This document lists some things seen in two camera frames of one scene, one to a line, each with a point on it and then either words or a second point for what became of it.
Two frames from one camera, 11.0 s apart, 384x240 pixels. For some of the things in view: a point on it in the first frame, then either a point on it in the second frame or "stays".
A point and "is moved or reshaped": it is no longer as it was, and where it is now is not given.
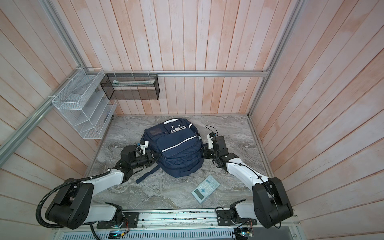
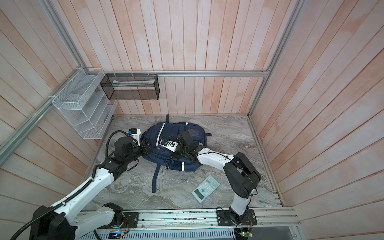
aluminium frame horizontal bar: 265,72 stays
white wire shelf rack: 83,103 stays
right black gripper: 205,150 -> 176,155
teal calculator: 205,189 stays
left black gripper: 150,157 -> 146,149
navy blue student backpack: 180,143 is moved or reshaped
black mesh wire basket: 131,86 stays
